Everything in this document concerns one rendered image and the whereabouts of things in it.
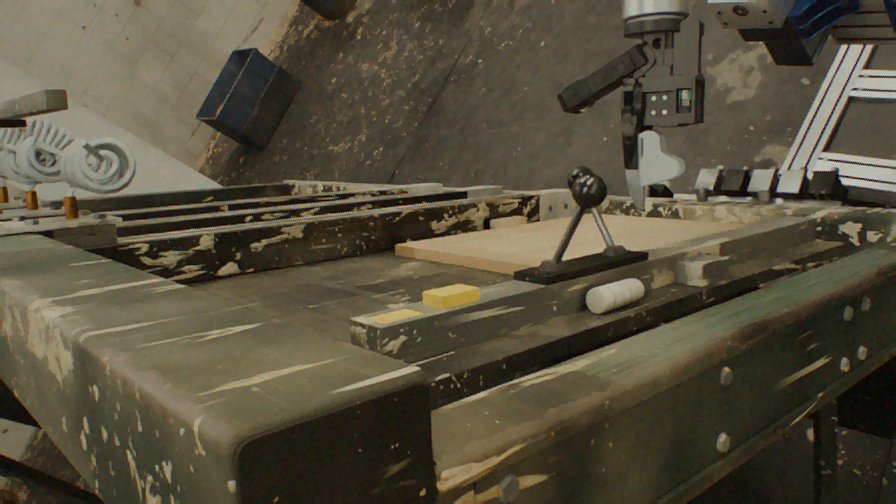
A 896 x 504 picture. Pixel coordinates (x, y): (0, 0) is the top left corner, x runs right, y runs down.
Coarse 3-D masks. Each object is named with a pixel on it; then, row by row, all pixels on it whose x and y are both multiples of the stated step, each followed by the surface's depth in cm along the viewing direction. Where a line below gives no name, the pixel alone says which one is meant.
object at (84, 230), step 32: (32, 128) 92; (544, 192) 156; (0, 224) 91; (32, 224) 87; (64, 224) 89; (96, 224) 92; (256, 224) 113; (288, 224) 113; (320, 224) 117; (352, 224) 121; (384, 224) 126; (416, 224) 131; (448, 224) 136; (480, 224) 142; (128, 256) 97; (160, 256) 100; (192, 256) 103; (224, 256) 106; (256, 256) 109; (288, 256) 113; (320, 256) 117
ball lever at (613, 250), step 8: (576, 168) 89; (584, 168) 88; (568, 176) 89; (576, 176) 88; (568, 184) 89; (592, 208) 88; (600, 216) 88; (600, 224) 88; (600, 232) 88; (608, 232) 87; (608, 240) 87; (608, 248) 86; (616, 248) 86; (624, 248) 87; (616, 256) 86
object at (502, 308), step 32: (768, 224) 117; (800, 224) 118; (672, 256) 92; (736, 256) 104; (480, 288) 75; (512, 288) 74; (544, 288) 75; (576, 288) 79; (352, 320) 64; (416, 320) 63; (448, 320) 66; (480, 320) 69; (512, 320) 72; (544, 320) 75; (384, 352) 61; (416, 352) 64
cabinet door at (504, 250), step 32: (544, 224) 142; (608, 224) 141; (640, 224) 140; (672, 224) 137; (704, 224) 135; (736, 224) 133; (416, 256) 118; (448, 256) 112; (480, 256) 107; (512, 256) 106; (544, 256) 107; (576, 256) 106
